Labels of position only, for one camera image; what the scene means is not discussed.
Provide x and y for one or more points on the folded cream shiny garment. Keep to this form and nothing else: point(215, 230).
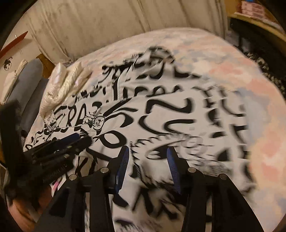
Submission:
point(64, 87)

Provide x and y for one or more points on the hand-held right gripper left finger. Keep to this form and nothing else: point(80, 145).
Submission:
point(122, 166)

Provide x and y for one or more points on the wooden shelf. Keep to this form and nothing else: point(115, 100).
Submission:
point(263, 24)

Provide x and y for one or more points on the black and white patterned cloth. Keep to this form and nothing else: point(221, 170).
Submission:
point(268, 69)

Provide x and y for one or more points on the wooden headboard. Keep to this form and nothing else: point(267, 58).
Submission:
point(45, 64)

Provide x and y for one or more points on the beige curtain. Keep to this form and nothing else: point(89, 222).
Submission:
point(111, 26)

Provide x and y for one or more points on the red and white wall poster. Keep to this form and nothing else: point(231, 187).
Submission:
point(11, 51)

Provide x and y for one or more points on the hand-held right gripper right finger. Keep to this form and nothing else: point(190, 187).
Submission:
point(173, 166)

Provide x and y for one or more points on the pink box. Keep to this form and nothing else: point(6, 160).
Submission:
point(254, 7)

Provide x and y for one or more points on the grey-blue pillow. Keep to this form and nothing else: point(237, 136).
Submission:
point(36, 107)
point(31, 78)

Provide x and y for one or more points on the white pillow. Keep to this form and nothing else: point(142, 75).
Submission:
point(12, 82)

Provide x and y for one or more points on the white black-printed large garment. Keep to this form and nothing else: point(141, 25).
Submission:
point(156, 125)

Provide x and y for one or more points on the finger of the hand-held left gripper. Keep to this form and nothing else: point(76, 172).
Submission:
point(67, 154)
point(58, 142)

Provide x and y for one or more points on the pastel patterned bedspread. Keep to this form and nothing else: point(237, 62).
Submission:
point(257, 133)

